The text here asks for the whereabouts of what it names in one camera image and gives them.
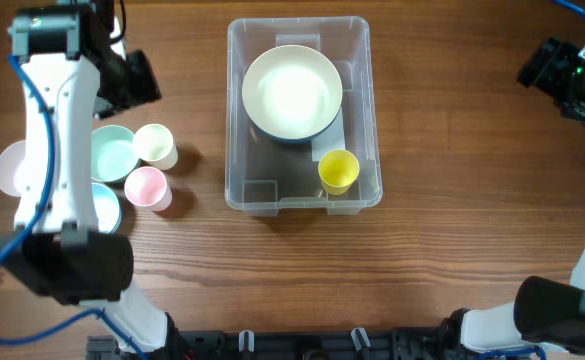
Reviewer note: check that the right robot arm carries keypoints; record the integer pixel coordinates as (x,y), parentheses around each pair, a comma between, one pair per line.
(546,315)

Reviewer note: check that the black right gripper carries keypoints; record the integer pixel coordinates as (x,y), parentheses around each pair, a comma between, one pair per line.
(539,64)

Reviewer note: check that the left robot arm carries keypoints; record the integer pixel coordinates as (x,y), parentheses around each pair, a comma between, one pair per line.
(70,59)

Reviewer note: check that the mint green plastic bowl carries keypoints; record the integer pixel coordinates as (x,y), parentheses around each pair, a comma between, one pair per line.
(112,155)

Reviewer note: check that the yellow plastic cup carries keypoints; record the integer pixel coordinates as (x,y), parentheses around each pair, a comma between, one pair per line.
(338,170)

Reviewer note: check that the dark blue plastic bowl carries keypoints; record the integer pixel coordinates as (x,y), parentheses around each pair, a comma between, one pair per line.
(291,126)

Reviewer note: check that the large cream plastic bowl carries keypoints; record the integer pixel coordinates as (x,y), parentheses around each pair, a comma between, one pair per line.
(292,77)

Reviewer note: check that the clear plastic storage container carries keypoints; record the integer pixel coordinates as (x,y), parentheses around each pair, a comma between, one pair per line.
(264,176)

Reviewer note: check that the light blue plastic bowl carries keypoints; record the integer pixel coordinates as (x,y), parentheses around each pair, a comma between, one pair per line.
(108,208)

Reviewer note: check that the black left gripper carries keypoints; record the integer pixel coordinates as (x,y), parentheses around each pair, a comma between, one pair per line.
(139,80)

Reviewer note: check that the pink plastic cup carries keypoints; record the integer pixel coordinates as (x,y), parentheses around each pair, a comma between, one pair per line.
(147,188)

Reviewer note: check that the cream plastic cup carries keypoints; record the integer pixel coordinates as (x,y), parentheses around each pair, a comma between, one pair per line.
(155,145)

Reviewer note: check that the white plastic bowl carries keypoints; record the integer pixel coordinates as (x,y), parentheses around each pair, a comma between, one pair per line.
(11,160)

